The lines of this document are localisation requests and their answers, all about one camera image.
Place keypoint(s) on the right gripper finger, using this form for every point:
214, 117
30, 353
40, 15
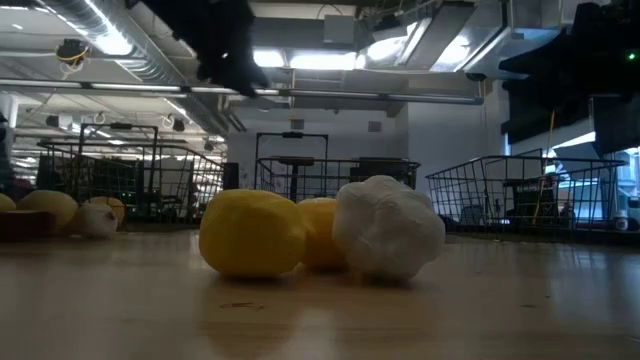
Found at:
525, 67

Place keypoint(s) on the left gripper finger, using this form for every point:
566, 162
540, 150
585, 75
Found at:
245, 77

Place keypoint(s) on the lemon with dark stem tip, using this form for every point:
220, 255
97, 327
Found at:
320, 235

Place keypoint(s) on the white garlic bulb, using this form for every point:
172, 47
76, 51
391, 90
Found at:
387, 227
95, 221

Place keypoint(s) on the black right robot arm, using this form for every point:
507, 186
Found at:
617, 127

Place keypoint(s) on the yellow pole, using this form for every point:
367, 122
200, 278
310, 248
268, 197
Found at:
549, 135

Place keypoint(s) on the ceiling light panel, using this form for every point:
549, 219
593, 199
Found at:
320, 61

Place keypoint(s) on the black speaker box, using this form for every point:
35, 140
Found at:
231, 176

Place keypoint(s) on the horizontal ceiling pipe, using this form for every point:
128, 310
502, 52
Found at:
350, 95

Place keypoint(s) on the grey junction box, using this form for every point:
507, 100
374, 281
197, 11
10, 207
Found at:
340, 29

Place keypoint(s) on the round silver ventilation duct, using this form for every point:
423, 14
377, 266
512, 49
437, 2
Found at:
160, 70

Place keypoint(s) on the black metal frame stand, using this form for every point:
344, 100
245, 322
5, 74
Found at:
292, 134
120, 126

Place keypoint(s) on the rectangular silver ventilation duct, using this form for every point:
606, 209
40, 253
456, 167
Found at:
440, 35

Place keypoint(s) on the dark pedestal table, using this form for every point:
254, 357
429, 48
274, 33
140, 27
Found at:
295, 161

